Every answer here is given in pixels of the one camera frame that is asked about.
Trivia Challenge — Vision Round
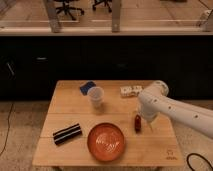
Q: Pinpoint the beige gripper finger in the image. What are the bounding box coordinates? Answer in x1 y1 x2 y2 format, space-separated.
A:
147 122 153 132

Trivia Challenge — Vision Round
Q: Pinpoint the red pepper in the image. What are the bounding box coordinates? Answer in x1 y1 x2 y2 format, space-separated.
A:
134 114 141 132

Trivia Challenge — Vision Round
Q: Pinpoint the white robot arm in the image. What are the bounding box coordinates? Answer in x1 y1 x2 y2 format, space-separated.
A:
138 80 213 139

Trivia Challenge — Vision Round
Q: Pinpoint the translucent white cup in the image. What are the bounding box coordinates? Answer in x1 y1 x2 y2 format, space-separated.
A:
87 86 104 108

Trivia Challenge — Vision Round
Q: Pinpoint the orange plate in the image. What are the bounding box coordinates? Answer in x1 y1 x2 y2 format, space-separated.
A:
87 123 125 162

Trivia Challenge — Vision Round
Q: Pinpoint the wooden table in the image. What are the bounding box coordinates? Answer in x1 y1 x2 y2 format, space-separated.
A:
33 81 183 168

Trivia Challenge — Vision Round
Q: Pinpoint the black office chair right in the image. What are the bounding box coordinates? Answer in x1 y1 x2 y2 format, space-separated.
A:
91 0 113 14

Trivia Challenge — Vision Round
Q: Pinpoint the black office chair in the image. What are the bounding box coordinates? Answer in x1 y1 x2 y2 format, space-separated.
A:
54 0 84 21
91 0 113 14

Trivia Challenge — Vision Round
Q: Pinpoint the black office chair left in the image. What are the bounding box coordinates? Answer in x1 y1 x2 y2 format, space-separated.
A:
54 0 84 21

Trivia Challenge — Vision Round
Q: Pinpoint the black cable on floor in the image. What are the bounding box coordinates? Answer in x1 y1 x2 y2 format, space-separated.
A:
186 152 213 171

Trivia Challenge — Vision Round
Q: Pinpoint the thin black floor cable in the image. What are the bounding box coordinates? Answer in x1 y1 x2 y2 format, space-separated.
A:
0 99 15 158

